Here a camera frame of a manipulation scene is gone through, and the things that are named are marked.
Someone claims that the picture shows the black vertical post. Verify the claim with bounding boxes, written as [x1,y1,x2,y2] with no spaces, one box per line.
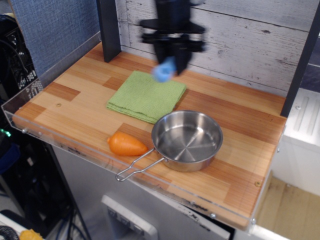
[280,3,320,118]
[96,0,122,63]

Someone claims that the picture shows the blue and grey spoon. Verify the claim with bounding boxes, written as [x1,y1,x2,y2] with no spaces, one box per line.
[152,56,177,83]

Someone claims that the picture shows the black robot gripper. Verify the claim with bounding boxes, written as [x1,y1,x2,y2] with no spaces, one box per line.
[139,0,206,76]

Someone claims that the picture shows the white ridged appliance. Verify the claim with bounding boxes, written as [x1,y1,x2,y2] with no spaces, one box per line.
[271,88,320,195]

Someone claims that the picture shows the clear acrylic table guard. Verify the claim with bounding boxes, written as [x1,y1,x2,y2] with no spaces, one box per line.
[3,43,286,231]

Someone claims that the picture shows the black vertical post left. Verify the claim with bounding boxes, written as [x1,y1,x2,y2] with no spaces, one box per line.
[96,0,122,63]

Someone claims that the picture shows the black perforated computer case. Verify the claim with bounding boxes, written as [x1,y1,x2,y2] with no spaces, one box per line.
[0,14,44,102]

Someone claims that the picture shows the black vertical post right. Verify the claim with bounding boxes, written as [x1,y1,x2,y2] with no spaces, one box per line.
[280,3,320,118]

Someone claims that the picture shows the blue fabric partition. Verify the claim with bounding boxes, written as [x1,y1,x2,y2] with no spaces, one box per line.
[10,0,100,76]

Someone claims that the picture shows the stainless steel pan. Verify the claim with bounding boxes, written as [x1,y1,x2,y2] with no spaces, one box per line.
[115,110,224,182]

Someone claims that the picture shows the orange toy carrot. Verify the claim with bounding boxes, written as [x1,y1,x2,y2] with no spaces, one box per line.
[107,131,148,156]

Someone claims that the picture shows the yellow object bottom left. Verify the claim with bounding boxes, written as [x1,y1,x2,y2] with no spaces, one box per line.
[19,229,43,240]

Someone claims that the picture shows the green folded cloth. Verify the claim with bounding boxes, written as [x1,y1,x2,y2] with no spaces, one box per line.
[106,71,187,124]

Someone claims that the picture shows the silver panel with buttons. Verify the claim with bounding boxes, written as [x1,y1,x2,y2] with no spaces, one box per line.
[101,195,159,240]

